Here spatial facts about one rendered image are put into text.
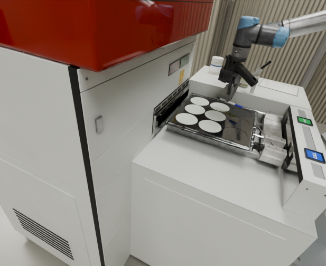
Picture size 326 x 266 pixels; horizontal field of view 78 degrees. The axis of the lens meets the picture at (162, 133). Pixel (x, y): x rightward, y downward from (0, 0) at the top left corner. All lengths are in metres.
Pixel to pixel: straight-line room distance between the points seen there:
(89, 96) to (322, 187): 0.66
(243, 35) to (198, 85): 0.38
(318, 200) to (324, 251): 1.20
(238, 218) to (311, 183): 0.24
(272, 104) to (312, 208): 0.57
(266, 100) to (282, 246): 0.67
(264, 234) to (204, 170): 0.28
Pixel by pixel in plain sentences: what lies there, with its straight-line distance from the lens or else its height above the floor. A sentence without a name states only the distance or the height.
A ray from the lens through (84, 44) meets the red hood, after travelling 0.40.
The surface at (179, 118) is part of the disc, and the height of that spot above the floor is 0.90.
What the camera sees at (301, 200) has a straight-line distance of 0.77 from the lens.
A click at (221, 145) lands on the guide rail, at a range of 0.92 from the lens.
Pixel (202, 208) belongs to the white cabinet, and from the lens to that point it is 0.78.
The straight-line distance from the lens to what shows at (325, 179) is 0.76.
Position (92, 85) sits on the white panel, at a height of 1.18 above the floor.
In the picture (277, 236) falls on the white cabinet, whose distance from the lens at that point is 0.81.
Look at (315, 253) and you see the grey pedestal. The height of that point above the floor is 0.01.
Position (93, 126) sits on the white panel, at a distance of 0.51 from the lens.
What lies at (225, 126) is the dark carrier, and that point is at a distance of 0.93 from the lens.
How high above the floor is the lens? 1.36
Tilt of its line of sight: 35 degrees down
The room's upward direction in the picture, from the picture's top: 7 degrees clockwise
